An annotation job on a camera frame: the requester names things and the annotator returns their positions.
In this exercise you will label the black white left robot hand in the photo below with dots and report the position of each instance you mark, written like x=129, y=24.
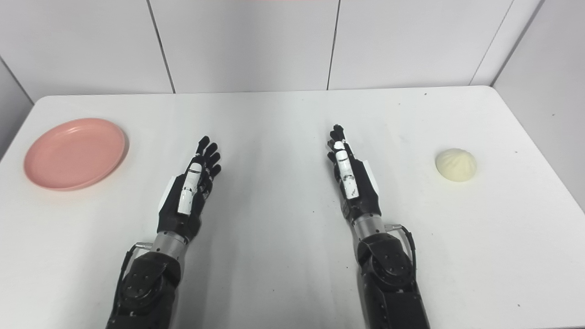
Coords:
x=185, y=201

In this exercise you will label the white steamed bun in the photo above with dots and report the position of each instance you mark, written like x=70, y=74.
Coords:
x=456, y=164

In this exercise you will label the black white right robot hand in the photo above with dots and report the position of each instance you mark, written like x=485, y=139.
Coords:
x=358, y=187

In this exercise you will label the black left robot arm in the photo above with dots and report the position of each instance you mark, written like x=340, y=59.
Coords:
x=146, y=288

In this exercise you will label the pink round plate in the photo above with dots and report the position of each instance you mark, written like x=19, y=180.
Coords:
x=73, y=153

